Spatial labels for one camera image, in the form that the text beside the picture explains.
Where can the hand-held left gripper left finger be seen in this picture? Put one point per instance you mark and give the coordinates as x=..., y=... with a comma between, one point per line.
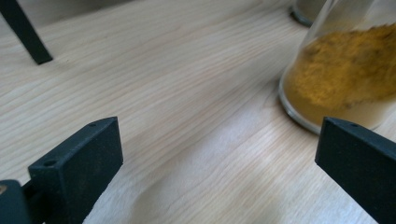
x=77, y=168

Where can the black metal shelf rack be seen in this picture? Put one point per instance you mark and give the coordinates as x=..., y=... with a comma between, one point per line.
x=26, y=34

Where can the jar of beige powder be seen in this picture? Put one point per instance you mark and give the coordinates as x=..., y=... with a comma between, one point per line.
x=306, y=11

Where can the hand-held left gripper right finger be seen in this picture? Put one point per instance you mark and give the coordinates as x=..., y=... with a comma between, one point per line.
x=361, y=165

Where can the jar of orange powder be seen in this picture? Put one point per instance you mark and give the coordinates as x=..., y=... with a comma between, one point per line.
x=342, y=71

